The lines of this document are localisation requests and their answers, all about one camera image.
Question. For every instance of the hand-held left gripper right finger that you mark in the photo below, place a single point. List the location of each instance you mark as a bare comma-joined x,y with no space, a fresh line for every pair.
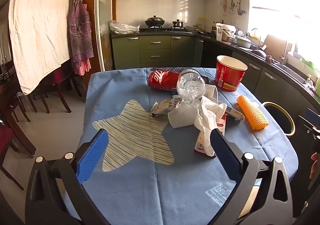
225,154

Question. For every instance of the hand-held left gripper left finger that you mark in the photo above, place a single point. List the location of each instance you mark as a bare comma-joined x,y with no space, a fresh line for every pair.
92,157

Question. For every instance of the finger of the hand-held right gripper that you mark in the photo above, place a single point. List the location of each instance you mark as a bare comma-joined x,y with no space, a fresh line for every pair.
313,114

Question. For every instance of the red and white carton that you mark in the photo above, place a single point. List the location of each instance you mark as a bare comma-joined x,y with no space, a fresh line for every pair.
198,146

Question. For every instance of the dark bin with yellow rim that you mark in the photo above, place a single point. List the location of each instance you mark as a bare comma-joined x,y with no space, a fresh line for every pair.
275,112

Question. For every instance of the orange foam net sleeve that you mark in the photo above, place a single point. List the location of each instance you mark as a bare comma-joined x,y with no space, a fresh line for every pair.
252,113

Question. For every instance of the red paper cup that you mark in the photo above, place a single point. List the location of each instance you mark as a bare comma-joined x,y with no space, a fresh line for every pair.
230,77

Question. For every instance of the clear plastic bottle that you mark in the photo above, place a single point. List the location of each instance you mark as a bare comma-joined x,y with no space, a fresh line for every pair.
191,84

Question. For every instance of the cream snack wrapper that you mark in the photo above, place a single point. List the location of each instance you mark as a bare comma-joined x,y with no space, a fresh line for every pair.
162,107

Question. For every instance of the red soda can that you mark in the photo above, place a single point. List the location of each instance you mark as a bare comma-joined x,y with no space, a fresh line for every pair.
162,79

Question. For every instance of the person's right hand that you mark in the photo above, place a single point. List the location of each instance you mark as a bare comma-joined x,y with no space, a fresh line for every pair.
313,167

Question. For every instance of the green base cabinet row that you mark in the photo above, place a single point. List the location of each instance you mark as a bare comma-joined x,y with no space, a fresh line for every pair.
275,82

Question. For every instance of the white paper towel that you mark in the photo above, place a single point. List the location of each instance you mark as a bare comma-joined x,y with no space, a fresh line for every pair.
185,114

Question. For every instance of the steel sink faucet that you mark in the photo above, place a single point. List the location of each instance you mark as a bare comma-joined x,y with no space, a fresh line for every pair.
285,52

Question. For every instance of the blue star print tablecloth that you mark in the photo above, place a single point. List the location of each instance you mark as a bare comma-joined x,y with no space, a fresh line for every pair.
160,190

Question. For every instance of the brown cutting board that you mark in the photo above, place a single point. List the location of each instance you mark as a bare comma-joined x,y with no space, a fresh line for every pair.
273,44

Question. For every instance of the dark wooden chair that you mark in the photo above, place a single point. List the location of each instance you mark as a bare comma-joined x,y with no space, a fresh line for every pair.
57,82

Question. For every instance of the white enamel pot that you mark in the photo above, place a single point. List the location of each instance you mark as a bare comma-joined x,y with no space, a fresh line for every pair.
243,42

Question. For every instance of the green base cabinet with drawers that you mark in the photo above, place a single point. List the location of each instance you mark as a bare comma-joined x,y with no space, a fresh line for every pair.
152,52

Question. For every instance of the white plastic bucket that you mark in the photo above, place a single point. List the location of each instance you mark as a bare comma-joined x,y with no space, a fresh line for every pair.
225,32

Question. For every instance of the purple checked apron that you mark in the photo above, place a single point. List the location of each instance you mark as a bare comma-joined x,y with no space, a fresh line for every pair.
80,32

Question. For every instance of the glass pot lid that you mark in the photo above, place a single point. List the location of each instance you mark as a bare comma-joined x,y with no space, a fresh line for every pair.
200,30

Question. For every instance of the clear plastic bag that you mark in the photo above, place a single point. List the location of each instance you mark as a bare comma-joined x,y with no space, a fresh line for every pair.
122,28

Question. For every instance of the hanging kitchen utensils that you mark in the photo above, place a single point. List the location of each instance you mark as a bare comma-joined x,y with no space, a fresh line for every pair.
233,5

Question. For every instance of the black gas stove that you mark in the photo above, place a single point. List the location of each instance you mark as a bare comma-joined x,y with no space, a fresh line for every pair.
165,30

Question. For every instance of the white hanging sheet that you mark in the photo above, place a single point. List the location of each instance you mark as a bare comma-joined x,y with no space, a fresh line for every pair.
37,27

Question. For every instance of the black wok with lid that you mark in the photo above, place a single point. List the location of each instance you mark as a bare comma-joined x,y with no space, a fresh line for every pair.
155,22

